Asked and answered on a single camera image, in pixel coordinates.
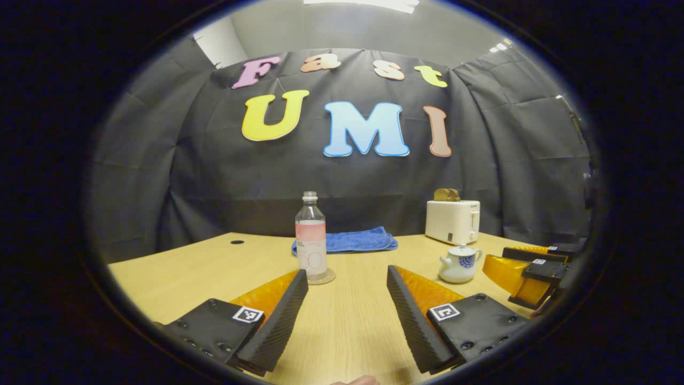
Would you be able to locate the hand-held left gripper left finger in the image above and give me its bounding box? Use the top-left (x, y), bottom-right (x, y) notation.
top-left (155, 269), bottom-right (309, 376)

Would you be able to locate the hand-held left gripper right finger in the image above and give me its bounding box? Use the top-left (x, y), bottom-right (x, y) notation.
top-left (386, 265), bottom-right (535, 375)

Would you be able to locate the white teacup blue pattern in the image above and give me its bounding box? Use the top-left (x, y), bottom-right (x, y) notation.
top-left (439, 251), bottom-right (483, 284)

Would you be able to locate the clear water bottle pink label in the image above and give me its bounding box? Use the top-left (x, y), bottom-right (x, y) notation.
top-left (295, 191), bottom-right (328, 280)

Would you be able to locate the white toaster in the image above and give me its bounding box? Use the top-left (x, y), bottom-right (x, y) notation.
top-left (425, 200), bottom-right (481, 246)

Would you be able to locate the blue folded towel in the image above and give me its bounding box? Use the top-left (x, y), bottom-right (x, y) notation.
top-left (291, 226), bottom-right (399, 256)

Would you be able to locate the black backdrop cloth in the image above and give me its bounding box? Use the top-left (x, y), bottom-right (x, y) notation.
top-left (88, 43), bottom-right (594, 264)

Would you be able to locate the ceiling light panel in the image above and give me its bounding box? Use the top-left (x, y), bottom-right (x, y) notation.
top-left (304, 0), bottom-right (420, 14)

